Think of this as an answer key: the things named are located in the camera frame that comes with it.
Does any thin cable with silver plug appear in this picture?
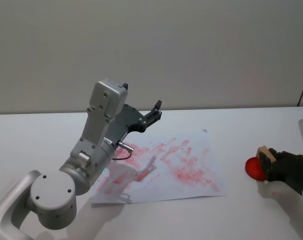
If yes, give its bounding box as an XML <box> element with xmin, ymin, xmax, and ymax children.
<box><xmin>112</xmin><ymin>141</ymin><xmax>135</xmax><ymax>161</ymax></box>

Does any white paper with red marks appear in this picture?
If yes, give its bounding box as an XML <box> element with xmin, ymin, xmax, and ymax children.
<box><xmin>90</xmin><ymin>129</ymin><xmax>228</xmax><ymax>209</ymax></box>

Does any wooden stamp with red base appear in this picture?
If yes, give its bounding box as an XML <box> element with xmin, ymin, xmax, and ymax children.
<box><xmin>244</xmin><ymin>145</ymin><xmax>278</xmax><ymax>182</ymax></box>

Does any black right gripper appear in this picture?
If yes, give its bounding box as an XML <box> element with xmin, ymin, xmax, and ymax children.
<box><xmin>258</xmin><ymin>147</ymin><xmax>303</xmax><ymax>194</ymax></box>

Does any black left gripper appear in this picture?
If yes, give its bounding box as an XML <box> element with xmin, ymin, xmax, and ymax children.
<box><xmin>103</xmin><ymin>82</ymin><xmax>163</xmax><ymax>149</ymax></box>

